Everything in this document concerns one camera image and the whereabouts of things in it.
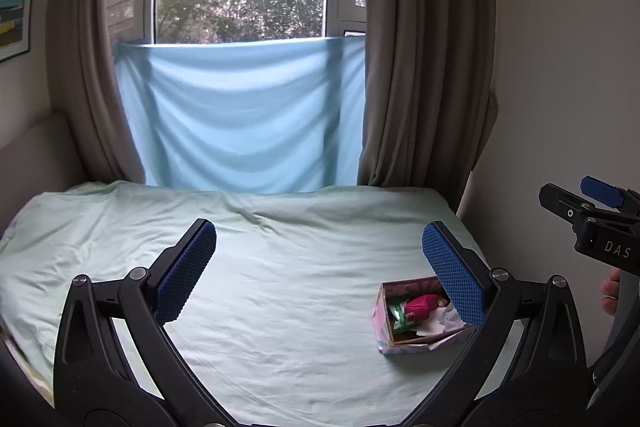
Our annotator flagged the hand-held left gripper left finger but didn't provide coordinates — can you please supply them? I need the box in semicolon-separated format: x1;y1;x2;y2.
52;218;226;414

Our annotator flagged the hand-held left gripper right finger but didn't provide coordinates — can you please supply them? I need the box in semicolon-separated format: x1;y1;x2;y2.
414;221;588;414

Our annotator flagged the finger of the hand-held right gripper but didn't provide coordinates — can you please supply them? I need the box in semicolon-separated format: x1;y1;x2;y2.
538;183;601;230
580;176;640;220

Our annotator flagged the magenta pouch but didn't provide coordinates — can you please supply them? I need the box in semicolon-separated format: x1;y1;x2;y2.
404;294;436;322

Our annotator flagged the white cloth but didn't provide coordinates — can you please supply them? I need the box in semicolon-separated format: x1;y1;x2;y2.
419;306;472;339

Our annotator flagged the green wet wipes packet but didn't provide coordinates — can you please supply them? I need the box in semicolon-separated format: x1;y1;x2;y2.
389;302;412;334

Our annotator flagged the pastel patterned cardboard box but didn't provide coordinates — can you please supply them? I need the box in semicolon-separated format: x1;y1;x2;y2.
371;276;477;358

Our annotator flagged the person's right hand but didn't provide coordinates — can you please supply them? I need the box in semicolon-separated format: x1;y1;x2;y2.
601;269;623;317

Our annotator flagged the light blue hanging cloth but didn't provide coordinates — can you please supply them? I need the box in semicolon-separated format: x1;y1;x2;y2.
114;34;368;196

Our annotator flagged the beige headboard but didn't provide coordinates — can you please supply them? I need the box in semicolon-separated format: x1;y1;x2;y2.
0;112;84;239

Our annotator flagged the brown curtain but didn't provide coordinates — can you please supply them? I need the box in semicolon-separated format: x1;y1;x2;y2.
47;0;147;186
356;0;501;219

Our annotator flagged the framed wall picture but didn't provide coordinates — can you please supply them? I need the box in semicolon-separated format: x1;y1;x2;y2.
0;0;40;63

